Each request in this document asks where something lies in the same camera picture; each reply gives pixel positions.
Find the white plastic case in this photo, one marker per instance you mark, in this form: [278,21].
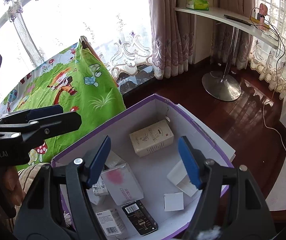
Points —
[179,178]

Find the white lace sheer curtain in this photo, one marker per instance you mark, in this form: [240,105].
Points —
[118,30]

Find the green cartoon bed sheet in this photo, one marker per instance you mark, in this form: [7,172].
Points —
[75,79]

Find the black remote on table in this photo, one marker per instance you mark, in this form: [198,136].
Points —
[237,20]

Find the green tissue pack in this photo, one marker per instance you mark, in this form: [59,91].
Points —
[197,4]

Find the pink figurine on table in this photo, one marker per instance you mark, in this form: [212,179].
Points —
[263,11]

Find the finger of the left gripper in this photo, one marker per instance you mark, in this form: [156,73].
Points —
[43,112]
[26,126]

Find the plain white tall box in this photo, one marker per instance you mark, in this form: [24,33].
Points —
[113,160]

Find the white barcode small box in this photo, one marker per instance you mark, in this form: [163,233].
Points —
[96,200]

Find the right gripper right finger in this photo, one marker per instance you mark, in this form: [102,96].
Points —
[231,204]

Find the white box pink stain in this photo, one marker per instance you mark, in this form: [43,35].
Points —
[122,184]

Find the person's left hand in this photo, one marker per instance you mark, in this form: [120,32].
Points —
[11,192]

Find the mauve floral curtain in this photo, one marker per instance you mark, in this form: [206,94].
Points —
[173,33]

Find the small grey cube box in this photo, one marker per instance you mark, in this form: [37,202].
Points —
[173,202]

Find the striped beige cushion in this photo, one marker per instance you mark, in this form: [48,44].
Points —
[26,177]

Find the white green patterned box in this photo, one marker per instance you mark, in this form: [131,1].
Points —
[99,188]

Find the purple cardboard storage box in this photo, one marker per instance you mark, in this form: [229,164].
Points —
[151,171]

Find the beige barcode carton box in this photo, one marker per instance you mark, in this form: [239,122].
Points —
[152,138]

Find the black barcode box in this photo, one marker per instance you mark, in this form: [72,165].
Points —
[140,218]

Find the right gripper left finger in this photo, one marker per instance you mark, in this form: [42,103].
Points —
[57,205]

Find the white curved side table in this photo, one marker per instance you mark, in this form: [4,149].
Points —
[220,85]

